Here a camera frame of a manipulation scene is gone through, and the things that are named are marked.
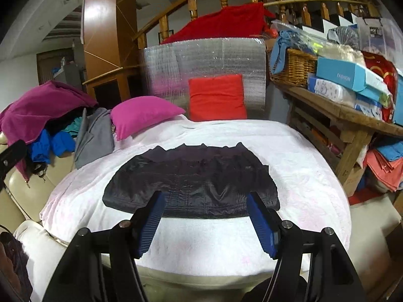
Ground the stack of coral cloths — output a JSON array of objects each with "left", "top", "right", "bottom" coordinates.
[{"left": 365, "top": 149, "right": 403, "bottom": 192}]

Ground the grey garment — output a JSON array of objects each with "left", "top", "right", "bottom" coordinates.
[{"left": 74, "top": 107, "right": 115, "bottom": 170}]

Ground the cream knitted cloth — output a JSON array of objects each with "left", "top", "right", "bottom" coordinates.
[{"left": 318, "top": 44, "right": 362, "bottom": 66}]

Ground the magenta pillow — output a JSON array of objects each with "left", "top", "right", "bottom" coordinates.
[{"left": 110, "top": 97, "right": 186, "bottom": 141}]

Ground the wooden side table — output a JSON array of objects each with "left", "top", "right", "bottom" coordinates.
[{"left": 274, "top": 82, "right": 403, "bottom": 189}]

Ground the grey appliance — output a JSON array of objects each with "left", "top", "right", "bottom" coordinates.
[{"left": 57, "top": 64, "right": 85, "bottom": 92}]

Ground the clear plastic storage box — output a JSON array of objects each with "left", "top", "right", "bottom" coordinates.
[{"left": 356, "top": 17, "right": 400, "bottom": 60}]

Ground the brown wooden door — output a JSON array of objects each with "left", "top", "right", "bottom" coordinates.
[{"left": 36, "top": 52, "right": 74, "bottom": 85}]

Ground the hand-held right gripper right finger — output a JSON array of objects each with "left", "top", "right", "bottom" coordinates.
[{"left": 246, "top": 193, "right": 367, "bottom": 302}]

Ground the red cloth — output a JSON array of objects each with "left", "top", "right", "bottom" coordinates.
[{"left": 160, "top": 2, "right": 276, "bottom": 45}]

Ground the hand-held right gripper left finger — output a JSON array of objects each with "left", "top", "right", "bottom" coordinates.
[{"left": 42, "top": 191, "right": 167, "bottom": 302}]

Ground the wicker basket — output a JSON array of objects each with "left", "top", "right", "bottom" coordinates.
[{"left": 272, "top": 49, "right": 318, "bottom": 87}]

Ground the teal box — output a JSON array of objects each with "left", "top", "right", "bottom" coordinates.
[{"left": 393, "top": 75, "right": 403, "bottom": 123}]

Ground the wooden stair railing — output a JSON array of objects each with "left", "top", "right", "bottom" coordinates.
[{"left": 132, "top": 0, "right": 381, "bottom": 49}]

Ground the red gift bag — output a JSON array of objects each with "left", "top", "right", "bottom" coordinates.
[{"left": 362, "top": 50, "right": 399, "bottom": 122}]

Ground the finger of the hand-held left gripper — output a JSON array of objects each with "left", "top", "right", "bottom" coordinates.
[{"left": 0, "top": 140, "right": 28, "bottom": 178}]

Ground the red pillow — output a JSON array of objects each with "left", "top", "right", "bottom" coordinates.
[{"left": 188, "top": 74, "right": 248, "bottom": 123}]

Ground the white pink fleece blanket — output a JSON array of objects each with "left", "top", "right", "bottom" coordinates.
[{"left": 39, "top": 115, "right": 351, "bottom": 277}]

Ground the white patterned packet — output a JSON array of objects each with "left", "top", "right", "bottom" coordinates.
[{"left": 307, "top": 75, "right": 358, "bottom": 109}]

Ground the silver foil insulation board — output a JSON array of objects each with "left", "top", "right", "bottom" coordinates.
[{"left": 140, "top": 37, "right": 268, "bottom": 122}]

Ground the teal garment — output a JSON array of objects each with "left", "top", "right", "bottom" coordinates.
[{"left": 61, "top": 116, "right": 84, "bottom": 139}]

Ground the dark patterned cloth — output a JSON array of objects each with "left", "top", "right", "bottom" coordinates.
[{"left": 0, "top": 231, "right": 33, "bottom": 302}]

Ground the blue patterned packet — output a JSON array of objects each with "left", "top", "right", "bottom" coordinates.
[{"left": 356, "top": 93, "right": 383, "bottom": 120}]

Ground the blue garment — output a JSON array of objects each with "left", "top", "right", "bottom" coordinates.
[{"left": 30, "top": 129, "right": 76, "bottom": 164}]

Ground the cream leather sofa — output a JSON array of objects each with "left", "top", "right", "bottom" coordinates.
[{"left": 0, "top": 132, "right": 79, "bottom": 302}]

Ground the light blue cardboard box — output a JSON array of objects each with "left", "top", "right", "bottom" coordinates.
[{"left": 316, "top": 56, "right": 391, "bottom": 96}]

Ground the magenta velvet garment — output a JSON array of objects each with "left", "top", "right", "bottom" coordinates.
[{"left": 0, "top": 80, "right": 98, "bottom": 180}]

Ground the dark quilted zip jacket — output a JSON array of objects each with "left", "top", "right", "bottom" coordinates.
[{"left": 102, "top": 142, "right": 281, "bottom": 220}]

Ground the wooden pillar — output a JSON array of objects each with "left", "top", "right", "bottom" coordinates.
[{"left": 82, "top": 0, "right": 141, "bottom": 110}]

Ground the blue folded cloth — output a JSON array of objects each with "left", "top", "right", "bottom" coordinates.
[{"left": 375, "top": 138, "right": 403, "bottom": 161}]

